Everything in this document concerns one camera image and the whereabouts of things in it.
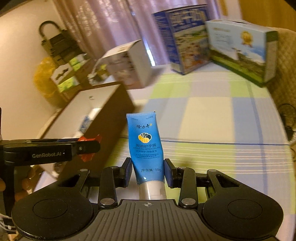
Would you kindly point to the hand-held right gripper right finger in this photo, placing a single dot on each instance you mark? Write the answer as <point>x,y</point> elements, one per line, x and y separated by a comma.
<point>168,174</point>

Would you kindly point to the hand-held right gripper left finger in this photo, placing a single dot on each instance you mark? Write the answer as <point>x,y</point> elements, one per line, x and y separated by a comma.
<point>128,172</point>

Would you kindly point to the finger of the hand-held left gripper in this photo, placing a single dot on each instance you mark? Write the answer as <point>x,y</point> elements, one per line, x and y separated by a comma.
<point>86,147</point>
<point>55,140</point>

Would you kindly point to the red snack packet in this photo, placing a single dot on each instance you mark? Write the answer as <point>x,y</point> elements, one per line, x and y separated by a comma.
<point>89,138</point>

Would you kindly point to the blue hand cream tube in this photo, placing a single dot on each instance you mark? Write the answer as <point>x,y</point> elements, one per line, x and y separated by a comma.
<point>145,150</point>

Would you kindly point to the brown cardboard box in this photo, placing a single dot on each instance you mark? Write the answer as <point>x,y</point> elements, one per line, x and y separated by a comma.
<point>104,120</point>

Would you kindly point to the person's left hand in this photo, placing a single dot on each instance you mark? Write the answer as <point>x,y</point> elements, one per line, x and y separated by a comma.
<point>29,182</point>

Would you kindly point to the stack of green tissue packs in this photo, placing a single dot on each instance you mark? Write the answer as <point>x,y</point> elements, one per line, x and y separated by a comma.
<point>69,82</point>

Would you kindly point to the yellow plastic bag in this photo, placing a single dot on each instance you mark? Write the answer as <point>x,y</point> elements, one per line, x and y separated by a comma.
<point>44,78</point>

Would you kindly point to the checkered tablecloth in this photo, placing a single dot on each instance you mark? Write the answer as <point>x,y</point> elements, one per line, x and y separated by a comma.
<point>208,115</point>

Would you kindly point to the white humidifier box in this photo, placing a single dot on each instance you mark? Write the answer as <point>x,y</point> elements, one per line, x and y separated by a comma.
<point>136,62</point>

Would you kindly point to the pink curtain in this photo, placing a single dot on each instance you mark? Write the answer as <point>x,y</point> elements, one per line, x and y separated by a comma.
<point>115,23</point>

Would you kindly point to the dark blue milk carton box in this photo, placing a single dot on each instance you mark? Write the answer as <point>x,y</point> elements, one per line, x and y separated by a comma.
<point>185,41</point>

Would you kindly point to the light blue cow milk box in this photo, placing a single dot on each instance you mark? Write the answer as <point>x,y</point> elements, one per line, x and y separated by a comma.
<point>231,46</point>

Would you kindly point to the quilted beige chair cover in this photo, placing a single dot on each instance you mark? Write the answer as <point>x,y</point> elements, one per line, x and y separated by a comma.
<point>286,69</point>

